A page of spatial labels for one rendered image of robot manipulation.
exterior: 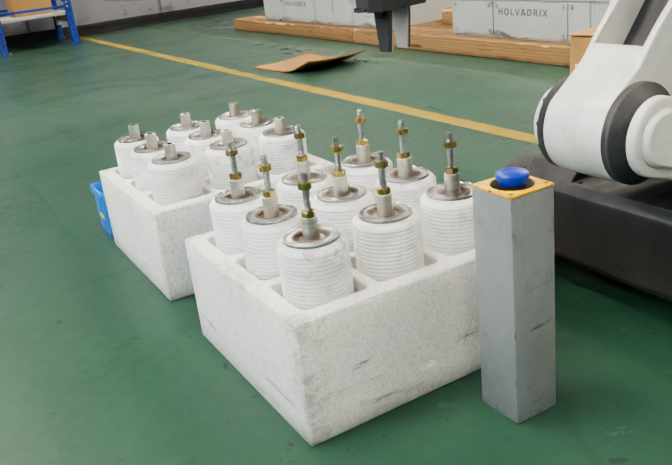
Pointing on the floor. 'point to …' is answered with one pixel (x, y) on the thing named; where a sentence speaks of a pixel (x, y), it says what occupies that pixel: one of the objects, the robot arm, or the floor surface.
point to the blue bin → (102, 208)
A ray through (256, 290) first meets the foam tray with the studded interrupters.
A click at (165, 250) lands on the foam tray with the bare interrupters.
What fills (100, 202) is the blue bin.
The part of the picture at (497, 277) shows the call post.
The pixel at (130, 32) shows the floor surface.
